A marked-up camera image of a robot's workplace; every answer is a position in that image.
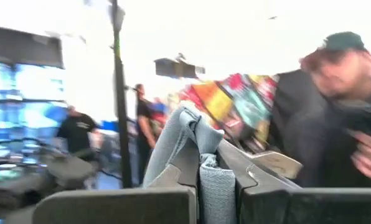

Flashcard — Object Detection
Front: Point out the person's hand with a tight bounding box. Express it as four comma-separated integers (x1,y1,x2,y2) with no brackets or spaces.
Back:
349,130,371,185

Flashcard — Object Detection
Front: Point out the dark grey chair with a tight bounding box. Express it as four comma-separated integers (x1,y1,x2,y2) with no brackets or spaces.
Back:
0,149,96,215

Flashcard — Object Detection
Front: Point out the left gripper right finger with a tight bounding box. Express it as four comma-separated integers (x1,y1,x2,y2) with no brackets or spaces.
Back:
216,139,371,224

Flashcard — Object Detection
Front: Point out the black vertical pole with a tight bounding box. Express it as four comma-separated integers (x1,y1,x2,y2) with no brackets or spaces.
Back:
109,0,133,189

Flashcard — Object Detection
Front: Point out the person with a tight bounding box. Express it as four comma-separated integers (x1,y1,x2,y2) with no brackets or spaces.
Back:
134,83,161,186
268,30,371,189
56,105,104,161

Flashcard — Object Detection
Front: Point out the large bright display screen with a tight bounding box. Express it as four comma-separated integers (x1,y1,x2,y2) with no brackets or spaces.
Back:
0,24,67,166

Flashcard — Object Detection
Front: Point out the grey-green garment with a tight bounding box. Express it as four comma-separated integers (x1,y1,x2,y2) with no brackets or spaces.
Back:
141,105,238,224

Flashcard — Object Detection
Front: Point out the dark hanging ceiling fixture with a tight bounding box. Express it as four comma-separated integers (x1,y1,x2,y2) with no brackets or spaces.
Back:
153,52,207,80

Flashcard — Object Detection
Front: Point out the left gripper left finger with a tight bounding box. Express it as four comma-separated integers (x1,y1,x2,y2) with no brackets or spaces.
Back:
32,138,200,224

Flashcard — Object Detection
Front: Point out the colourful patterned cloth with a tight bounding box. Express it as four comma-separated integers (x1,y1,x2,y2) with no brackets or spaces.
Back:
177,73,281,150

